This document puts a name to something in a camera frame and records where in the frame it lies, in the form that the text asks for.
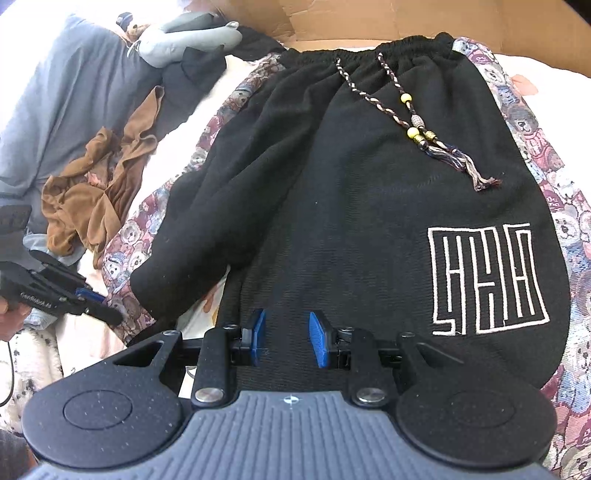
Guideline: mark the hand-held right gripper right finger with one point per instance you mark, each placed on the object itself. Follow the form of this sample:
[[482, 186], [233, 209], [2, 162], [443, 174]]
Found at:
[[318, 339]]

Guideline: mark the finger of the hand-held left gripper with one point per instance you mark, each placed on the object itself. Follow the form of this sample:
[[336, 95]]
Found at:
[[60, 270], [92, 307]]

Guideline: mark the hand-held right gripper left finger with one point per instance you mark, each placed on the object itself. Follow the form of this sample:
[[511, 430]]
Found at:
[[258, 337]]

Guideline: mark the black pants bear-print stripes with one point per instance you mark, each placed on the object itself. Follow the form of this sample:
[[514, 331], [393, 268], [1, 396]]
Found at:
[[346, 207]]

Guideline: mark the person's left hand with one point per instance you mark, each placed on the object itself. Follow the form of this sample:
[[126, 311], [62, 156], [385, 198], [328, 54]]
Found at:
[[11, 323]]

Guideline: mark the brown crumpled garment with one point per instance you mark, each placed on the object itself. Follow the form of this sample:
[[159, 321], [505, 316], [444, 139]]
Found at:
[[92, 198]]

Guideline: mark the blue-grey blanket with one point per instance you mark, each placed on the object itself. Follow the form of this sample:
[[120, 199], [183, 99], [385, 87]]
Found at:
[[69, 101]]

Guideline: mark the white printed bedsheet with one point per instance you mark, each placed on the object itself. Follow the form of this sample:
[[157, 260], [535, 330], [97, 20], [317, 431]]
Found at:
[[194, 110]]

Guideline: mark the black crumpled garment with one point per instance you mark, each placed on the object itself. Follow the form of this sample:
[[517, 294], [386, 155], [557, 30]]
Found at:
[[194, 78]]

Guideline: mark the small brown plush doll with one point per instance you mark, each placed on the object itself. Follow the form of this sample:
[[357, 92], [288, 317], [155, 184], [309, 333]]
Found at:
[[129, 27]]

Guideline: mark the grey plush toy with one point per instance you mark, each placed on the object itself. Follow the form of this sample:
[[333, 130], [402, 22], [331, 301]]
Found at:
[[175, 41]]

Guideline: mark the brown cardboard sheet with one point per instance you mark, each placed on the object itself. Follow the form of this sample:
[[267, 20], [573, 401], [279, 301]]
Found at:
[[415, 18]]

